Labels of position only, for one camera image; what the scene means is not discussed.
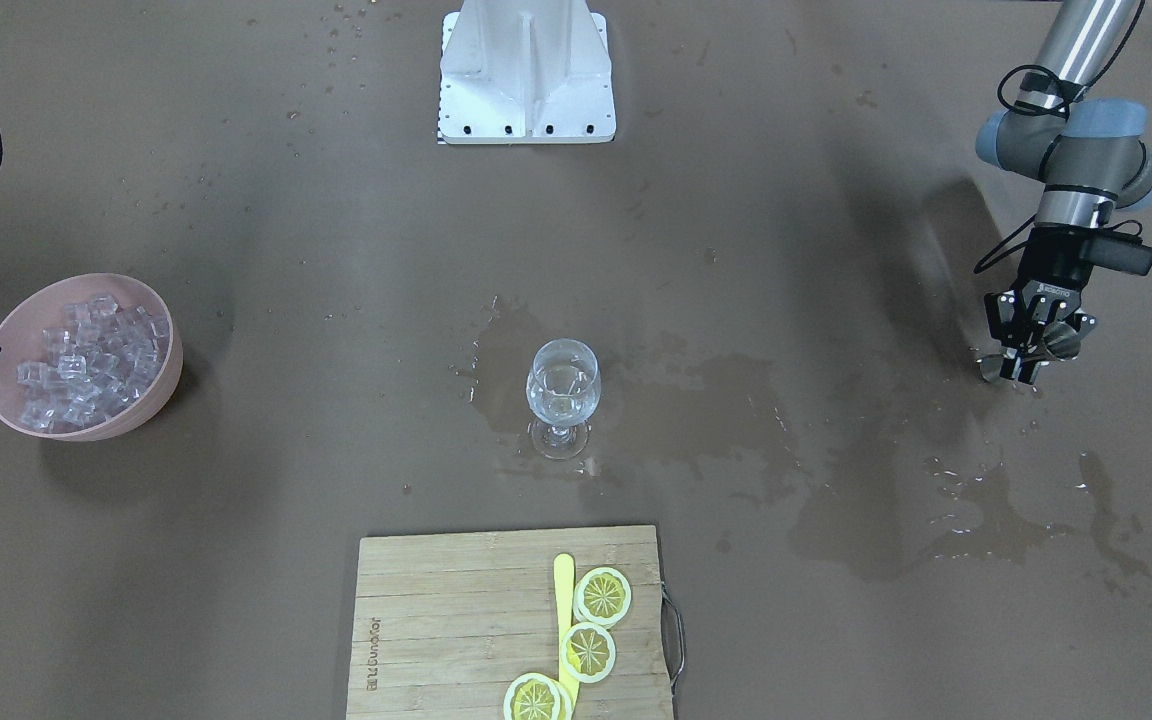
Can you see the lemon slice near handle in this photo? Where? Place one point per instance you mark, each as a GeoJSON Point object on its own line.
{"type": "Point", "coordinates": [602, 596]}

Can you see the pink bowl of ice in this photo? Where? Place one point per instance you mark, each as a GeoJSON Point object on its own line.
{"type": "Point", "coordinates": [87, 358]}

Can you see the wooden cutting board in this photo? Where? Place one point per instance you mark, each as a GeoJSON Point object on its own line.
{"type": "Point", "coordinates": [444, 622]}

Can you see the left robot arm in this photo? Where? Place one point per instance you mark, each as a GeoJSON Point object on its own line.
{"type": "Point", "coordinates": [1088, 154]}

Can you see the steel cocktail jigger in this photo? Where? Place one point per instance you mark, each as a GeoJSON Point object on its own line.
{"type": "Point", "coordinates": [1057, 343]}

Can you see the clear wine glass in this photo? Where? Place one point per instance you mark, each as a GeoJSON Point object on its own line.
{"type": "Point", "coordinates": [563, 389]}

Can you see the yellow plastic knife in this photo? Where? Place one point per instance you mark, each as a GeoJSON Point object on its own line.
{"type": "Point", "coordinates": [563, 583]}

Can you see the middle lemon slice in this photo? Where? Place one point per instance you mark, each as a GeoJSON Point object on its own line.
{"type": "Point", "coordinates": [587, 653]}

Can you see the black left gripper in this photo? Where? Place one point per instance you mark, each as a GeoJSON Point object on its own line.
{"type": "Point", "coordinates": [1055, 264]}

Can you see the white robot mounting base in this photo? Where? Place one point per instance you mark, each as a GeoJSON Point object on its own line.
{"type": "Point", "coordinates": [534, 72]}

